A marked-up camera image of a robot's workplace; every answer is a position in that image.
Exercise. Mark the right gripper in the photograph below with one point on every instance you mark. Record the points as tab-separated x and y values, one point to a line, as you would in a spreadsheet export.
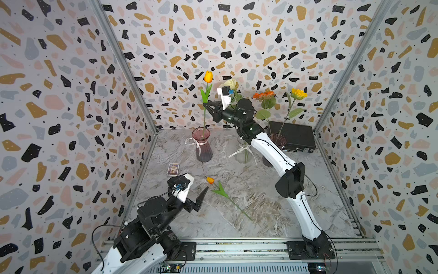
219	109

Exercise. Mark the playing card box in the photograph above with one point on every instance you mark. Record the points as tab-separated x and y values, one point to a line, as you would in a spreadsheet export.
173	169

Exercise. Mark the orange gerbera flower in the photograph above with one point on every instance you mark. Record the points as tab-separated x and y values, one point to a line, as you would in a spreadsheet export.
268	101

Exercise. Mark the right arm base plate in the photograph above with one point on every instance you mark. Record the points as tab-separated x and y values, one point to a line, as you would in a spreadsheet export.
300	250

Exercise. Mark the red glass vase with ribbon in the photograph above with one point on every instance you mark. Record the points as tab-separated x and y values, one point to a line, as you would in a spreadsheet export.
200	139

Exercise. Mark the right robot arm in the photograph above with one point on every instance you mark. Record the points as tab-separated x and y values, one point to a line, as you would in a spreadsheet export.
291	174

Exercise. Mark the clear glass vase with ribbon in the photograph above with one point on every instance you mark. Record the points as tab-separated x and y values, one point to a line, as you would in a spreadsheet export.
243	154

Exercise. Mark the black case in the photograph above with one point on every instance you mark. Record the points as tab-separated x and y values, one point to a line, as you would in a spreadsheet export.
292	137

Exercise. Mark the aluminium front rail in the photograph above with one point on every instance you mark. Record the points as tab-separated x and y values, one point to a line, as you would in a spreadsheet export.
269	256

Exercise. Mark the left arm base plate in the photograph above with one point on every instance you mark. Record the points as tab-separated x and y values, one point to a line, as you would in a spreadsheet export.
179	251

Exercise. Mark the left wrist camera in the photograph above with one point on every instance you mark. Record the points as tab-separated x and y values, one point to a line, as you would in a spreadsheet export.
179	186

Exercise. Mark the orange tulip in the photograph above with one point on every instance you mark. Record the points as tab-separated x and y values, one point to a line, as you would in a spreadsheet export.
205	93
220	190

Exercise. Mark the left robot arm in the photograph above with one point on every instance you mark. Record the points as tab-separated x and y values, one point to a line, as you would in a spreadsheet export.
148	241

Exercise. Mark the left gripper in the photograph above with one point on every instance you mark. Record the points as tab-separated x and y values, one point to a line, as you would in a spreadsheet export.
190	206

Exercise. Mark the yellow sunflower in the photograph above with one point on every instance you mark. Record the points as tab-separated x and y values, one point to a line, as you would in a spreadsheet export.
293	96

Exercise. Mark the white rose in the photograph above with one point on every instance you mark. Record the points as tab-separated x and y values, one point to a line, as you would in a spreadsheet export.
234	85

